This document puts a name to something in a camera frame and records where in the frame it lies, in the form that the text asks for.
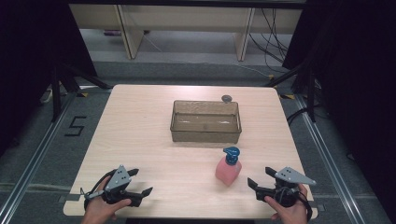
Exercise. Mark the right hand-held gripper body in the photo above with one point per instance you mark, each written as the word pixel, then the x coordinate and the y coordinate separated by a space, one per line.
pixel 291 176

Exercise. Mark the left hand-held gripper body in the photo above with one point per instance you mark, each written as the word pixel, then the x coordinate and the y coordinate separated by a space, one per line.
pixel 118 180

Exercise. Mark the person's left hand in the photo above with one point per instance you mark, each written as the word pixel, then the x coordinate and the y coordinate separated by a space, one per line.
pixel 101 210

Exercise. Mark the person's right hand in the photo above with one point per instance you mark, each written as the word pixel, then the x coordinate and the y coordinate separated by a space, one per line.
pixel 291 214

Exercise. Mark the pink soap bottle blue pump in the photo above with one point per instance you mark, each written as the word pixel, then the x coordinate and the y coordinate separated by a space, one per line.
pixel 229 170

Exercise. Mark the clear brown plastic bin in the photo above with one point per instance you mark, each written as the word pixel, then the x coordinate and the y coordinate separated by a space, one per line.
pixel 205 123

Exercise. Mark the small round grey disc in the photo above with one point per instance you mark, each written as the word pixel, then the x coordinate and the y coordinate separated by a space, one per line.
pixel 226 98

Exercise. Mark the black metal stand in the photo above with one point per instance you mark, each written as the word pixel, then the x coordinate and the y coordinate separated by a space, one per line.
pixel 62 84
pixel 306 84

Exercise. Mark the dark curtain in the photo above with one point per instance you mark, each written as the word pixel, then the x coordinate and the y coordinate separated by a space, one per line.
pixel 28 56
pixel 358 77

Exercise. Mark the beige wooden cabinet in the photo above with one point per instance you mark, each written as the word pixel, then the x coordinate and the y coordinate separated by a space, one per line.
pixel 186 18

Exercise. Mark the metal floor rail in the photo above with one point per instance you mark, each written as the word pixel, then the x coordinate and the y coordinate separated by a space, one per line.
pixel 327 161
pixel 34 158

